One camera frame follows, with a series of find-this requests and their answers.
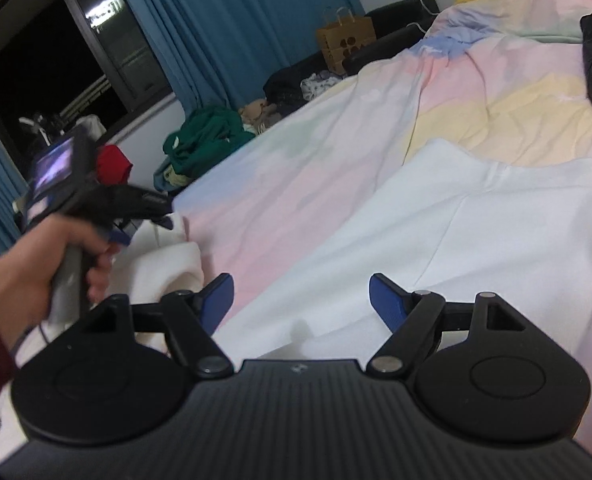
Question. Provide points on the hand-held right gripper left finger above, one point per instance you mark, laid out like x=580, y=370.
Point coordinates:
x=218, y=301

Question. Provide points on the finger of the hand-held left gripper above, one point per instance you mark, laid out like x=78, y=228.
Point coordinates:
x=146, y=198
x=118, y=236

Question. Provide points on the dark window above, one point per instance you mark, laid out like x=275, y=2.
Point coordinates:
x=51, y=60

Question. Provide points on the beige cloth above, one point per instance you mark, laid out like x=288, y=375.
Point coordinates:
x=258, y=115

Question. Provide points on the white garment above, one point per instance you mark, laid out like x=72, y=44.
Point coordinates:
x=450, y=260

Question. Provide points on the red cloth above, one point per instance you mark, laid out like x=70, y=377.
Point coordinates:
x=112, y=165

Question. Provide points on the green clothing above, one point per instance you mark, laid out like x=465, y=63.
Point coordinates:
x=211, y=135

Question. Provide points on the white patterned cloth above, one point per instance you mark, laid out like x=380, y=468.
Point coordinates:
x=321, y=84

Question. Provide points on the person's left hand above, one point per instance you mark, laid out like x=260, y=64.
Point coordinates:
x=31, y=270

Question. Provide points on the black clothes pile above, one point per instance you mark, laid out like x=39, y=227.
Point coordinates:
x=286, y=85

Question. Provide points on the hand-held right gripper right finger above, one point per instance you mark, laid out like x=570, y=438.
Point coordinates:
x=385, y=301

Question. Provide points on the black sofa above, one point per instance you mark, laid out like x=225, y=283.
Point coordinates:
x=395, y=30

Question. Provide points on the brown paper bag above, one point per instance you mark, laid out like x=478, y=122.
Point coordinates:
x=343, y=40

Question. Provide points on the pastel rainbow blanket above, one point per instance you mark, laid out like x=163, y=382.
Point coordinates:
x=336, y=150

